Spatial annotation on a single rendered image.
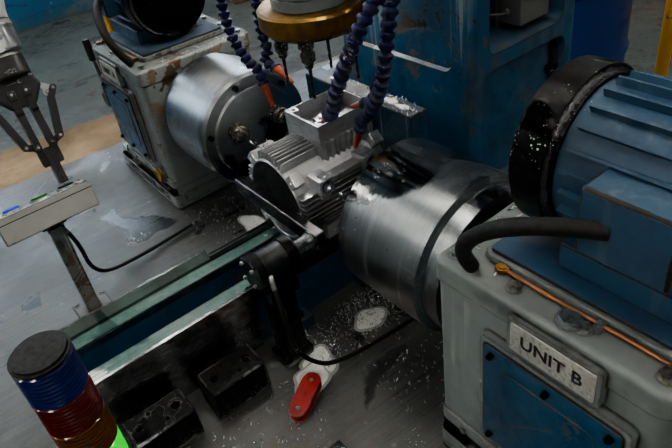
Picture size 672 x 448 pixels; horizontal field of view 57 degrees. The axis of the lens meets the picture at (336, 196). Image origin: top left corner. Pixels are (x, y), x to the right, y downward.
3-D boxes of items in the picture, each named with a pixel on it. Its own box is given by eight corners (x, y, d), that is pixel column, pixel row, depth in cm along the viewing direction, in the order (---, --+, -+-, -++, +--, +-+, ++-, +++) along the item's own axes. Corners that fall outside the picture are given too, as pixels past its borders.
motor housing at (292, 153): (336, 177, 133) (323, 96, 123) (397, 212, 120) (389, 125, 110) (258, 220, 124) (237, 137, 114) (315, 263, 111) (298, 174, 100)
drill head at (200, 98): (240, 114, 165) (217, 22, 151) (324, 161, 140) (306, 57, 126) (154, 153, 154) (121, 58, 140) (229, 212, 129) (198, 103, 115)
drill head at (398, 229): (418, 215, 120) (410, 97, 105) (618, 327, 91) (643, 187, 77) (316, 280, 108) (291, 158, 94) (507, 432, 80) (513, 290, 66)
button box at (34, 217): (93, 201, 122) (80, 177, 120) (100, 203, 116) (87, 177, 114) (4, 243, 114) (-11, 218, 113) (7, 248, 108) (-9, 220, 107)
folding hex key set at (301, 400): (307, 377, 106) (305, 370, 105) (325, 381, 105) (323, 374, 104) (286, 420, 99) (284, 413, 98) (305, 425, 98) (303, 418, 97)
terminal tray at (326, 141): (339, 119, 122) (334, 85, 118) (375, 136, 115) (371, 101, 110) (289, 144, 116) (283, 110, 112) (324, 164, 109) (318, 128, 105)
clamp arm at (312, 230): (330, 243, 103) (249, 186, 120) (328, 228, 101) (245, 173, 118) (313, 253, 101) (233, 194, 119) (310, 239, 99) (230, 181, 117)
